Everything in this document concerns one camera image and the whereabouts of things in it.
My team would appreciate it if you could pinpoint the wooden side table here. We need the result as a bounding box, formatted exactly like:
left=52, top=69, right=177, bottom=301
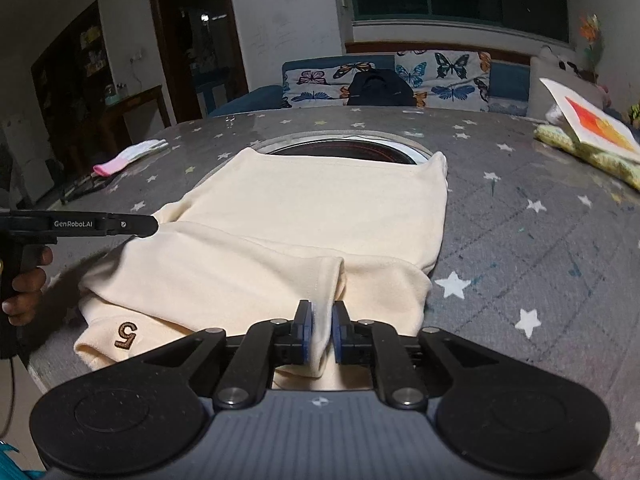
left=97, top=84, right=172, bottom=153

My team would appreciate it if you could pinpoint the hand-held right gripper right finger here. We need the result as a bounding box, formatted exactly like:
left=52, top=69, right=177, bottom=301
left=331, top=301, right=501, bottom=409

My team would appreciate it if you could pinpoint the dark wooden cabinet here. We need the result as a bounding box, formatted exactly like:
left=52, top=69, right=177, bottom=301
left=31, top=1, right=118, bottom=176

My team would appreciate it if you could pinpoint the butterfly-print sofa cover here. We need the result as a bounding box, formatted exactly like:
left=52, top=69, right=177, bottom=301
left=281, top=50, right=492, bottom=113

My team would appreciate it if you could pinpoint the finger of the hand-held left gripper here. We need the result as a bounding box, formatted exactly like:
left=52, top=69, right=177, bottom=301
left=104, top=213, right=160, bottom=237

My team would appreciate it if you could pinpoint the orange flower decoration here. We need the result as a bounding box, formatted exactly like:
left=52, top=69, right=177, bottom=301
left=579, top=11, right=602, bottom=72

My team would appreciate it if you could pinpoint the person's left hand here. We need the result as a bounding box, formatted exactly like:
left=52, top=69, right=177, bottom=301
left=1, top=247, right=54, bottom=327

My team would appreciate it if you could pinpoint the blue sofa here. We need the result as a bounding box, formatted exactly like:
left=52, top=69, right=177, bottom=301
left=207, top=54, right=531, bottom=119

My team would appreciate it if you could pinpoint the black bag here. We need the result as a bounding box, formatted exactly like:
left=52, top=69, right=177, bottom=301
left=345, top=69, right=417, bottom=107

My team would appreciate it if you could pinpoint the white and orange booklet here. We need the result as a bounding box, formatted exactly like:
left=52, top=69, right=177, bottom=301
left=539, top=77, right=640, bottom=163

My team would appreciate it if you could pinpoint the round table inset ring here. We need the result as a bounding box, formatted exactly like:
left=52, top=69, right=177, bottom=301
left=248, top=129, right=433, bottom=166

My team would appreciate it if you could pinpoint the pink and white cloth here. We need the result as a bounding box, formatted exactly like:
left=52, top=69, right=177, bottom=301
left=92, top=139, right=170, bottom=178

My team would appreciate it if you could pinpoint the grey star-print tablecloth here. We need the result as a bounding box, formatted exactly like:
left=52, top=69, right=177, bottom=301
left=27, top=106, right=640, bottom=480

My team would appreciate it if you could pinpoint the dark doorway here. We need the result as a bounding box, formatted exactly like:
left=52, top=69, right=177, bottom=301
left=146, top=0, right=250, bottom=126

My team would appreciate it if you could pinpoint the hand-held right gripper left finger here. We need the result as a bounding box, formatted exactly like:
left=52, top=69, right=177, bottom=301
left=141, top=299, right=315, bottom=410

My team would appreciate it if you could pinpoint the yellow knitted cloth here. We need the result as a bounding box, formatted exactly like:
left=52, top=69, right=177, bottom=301
left=534, top=123, right=640, bottom=186

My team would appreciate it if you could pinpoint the cream t-shirt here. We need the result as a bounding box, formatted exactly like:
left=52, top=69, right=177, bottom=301
left=73, top=148, right=448, bottom=392

